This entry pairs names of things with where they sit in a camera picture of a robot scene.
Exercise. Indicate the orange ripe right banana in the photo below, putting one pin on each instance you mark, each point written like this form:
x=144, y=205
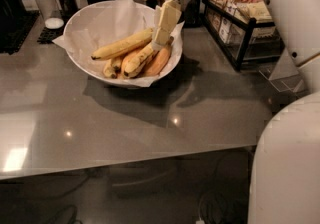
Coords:
x=159, y=61

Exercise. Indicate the black rubber mat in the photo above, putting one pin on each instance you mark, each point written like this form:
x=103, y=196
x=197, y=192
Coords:
x=11, y=42

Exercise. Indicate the white paper liner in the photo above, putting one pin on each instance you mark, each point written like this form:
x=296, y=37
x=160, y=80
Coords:
x=110, y=18

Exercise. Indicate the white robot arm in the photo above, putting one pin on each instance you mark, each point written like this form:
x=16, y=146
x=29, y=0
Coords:
x=285, y=179

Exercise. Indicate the dark appliance at left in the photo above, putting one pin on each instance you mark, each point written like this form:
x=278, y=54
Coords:
x=10, y=12

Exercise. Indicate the small yellow lower banana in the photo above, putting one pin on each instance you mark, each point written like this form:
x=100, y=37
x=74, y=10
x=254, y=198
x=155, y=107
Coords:
x=109, y=70

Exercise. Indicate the white bowl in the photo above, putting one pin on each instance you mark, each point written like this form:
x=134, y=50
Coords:
x=83, y=24

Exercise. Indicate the yellow spotted middle banana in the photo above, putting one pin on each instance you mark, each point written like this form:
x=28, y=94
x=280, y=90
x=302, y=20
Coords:
x=137, y=62

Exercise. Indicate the long yellow top banana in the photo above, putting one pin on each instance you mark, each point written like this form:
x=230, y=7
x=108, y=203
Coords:
x=123, y=46

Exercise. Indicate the small yellow banana stub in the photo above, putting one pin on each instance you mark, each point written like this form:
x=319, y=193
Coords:
x=116, y=63

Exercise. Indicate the orange banana underneath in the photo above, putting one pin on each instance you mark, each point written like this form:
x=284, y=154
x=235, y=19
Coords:
x=127, y=58

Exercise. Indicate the black wire condiment rack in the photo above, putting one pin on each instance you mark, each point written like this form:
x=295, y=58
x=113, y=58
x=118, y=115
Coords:
x=243, y=42

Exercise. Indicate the cream sweetener packets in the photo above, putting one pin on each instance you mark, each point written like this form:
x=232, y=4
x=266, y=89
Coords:
x=259, y=11

